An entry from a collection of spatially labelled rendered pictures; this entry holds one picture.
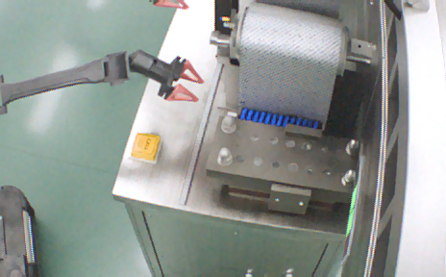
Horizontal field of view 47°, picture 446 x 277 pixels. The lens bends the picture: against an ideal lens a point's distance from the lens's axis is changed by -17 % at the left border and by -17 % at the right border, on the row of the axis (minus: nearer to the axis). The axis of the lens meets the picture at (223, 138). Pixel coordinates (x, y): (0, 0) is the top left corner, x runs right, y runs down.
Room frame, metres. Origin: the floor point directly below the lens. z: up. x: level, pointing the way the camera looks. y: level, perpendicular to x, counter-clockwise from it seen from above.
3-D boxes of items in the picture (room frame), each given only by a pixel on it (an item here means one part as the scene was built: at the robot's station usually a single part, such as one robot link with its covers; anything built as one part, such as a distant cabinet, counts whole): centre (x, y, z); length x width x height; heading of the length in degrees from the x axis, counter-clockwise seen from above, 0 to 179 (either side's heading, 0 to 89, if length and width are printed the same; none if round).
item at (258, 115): (0.89, -0.15, 1.03); 0.21 x 0.04 x 0.03; 78
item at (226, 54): (1.04, -0.02, 1.05); 0.06 x 0.05 x 0.31; 78
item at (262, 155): (0.78, -0.17, 1.00); 0.40 x 0.16 x 0.06; 78
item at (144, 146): (0.88, 0.21, 0.91); 0.07 x 0.07 x 0.02; 78
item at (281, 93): (0.91, -0.16, 1.11); 0.23 x 0.01 x 0.18; 78
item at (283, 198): (0.69, -0.17, 0.97); 0.10 x 0.03 x 0.11; 78
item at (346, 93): (1.00, -0.22, 1.00); 0.33 x 0.07 x 0.20; 78
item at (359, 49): (0.93, -0.34, 1.28); 0.06 x 0.05 x 0.02; 78
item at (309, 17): (1.08, -0.19, 1.18); 0.26 x 0.12 x 0.12; 78
